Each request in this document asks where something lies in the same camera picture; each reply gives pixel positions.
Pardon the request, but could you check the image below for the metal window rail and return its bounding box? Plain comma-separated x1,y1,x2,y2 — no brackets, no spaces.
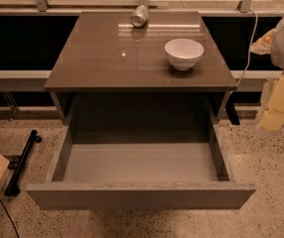
0,70,282,92

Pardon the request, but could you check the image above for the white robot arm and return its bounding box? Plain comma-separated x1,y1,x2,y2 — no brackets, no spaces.
250,17,284,138

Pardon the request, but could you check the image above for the grey top drawer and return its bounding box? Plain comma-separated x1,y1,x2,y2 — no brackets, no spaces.
25,116,257,211

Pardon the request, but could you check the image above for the white cable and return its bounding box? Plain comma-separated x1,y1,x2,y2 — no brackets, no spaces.
235,8,259,86

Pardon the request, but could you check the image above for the black cable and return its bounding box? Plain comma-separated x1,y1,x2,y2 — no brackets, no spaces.
0,171,21,238

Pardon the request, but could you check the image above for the grey drawer cabinet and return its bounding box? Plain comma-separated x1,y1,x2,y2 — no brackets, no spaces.
45,10,236,132

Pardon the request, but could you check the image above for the white ceramic bowl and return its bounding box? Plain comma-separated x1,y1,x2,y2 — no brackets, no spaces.
165,39,205,70

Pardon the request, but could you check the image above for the silver tin can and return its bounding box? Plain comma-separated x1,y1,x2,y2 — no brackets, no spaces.
131,5,149,28

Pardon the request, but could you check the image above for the black metal bar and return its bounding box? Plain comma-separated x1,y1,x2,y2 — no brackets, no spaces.
4,130,42,196

